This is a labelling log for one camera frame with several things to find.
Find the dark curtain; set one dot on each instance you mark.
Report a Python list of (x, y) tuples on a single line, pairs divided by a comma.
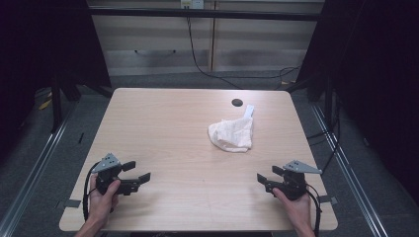
[(42, 42), (378, 82)]

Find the white towel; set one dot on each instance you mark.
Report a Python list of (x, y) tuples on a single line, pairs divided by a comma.
[(234, 135)]

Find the grey cabinet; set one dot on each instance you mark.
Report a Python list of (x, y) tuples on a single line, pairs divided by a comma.
[(257, 42)]

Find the black table grommet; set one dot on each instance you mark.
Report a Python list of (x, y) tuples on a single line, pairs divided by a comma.
[(237, 102)]

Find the white wall outlet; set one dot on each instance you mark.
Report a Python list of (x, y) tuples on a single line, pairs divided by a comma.
[(192, 4)]

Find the person's left hand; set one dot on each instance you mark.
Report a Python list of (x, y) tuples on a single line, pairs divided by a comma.
[(100, 205)]

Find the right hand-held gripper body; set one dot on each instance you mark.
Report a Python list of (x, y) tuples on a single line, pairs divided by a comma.
[(294, 184)]

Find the person's right hand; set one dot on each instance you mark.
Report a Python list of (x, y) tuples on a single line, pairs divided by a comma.
[(298, 210)]

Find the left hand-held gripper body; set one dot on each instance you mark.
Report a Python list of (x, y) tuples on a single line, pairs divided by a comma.
[(107, 164)]

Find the grey tape piece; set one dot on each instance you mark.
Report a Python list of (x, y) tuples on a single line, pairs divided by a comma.
[(327, 199), (72, 203)]

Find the black horizontal bar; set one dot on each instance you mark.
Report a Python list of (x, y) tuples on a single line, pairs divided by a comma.
[(204, 14)]

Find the metal floor rail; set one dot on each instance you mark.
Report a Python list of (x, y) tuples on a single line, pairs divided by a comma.
[(36, 168), (352, 177)]

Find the black metal stand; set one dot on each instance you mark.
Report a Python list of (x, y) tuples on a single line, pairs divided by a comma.
[(328, 102), (56, 105)]

